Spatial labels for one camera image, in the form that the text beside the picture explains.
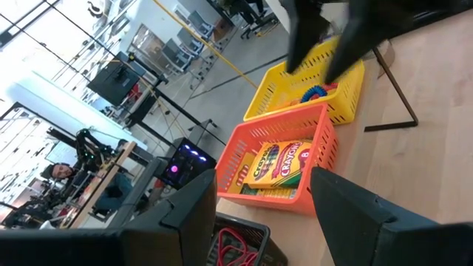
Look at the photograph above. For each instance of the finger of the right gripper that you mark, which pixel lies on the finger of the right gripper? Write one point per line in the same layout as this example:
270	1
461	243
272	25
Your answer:
305	29
369	26

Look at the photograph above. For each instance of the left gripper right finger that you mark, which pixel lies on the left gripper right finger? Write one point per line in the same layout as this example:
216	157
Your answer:
351	221

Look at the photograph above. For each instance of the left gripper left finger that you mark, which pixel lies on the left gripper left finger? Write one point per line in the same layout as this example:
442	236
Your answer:
184	221

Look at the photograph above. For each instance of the blue coil wrist keyring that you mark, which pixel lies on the blue coil wrist keyring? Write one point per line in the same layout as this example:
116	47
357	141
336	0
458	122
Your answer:
314	90

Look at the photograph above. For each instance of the red piece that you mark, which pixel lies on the red piece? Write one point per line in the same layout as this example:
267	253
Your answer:
330	86

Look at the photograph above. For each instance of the black background robot arm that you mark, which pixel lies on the black background robot arm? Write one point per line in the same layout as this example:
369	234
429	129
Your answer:
88	147

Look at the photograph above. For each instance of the grey office chair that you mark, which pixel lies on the grey office chair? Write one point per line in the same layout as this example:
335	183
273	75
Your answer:
190	38
201	22
173	55

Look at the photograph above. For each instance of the black computer tower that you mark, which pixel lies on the black computer tower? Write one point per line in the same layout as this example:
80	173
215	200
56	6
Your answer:
184	162

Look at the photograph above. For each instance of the wooden shelf riser black legs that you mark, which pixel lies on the wooden shelf riser black legs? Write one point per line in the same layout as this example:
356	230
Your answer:
345	162

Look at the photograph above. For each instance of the orange plastic basket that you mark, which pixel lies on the orange plastic basket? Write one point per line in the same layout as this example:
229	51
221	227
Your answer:
229	173

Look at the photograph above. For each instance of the yellow plastic basket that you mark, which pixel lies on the yellow plastic basket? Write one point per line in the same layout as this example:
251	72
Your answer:
281	92

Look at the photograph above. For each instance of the black plastic basket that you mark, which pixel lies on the black plastic basket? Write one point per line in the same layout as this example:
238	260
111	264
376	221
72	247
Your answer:
273	255

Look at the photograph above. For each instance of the wooden background table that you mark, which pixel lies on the wooden background table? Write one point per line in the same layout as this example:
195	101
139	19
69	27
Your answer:
107	177

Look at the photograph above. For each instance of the person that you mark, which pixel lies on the person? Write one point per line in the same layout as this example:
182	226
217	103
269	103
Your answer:
61	172

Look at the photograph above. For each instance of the black monitor on stand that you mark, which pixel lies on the black monitor on stand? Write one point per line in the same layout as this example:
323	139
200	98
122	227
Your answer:
111	81

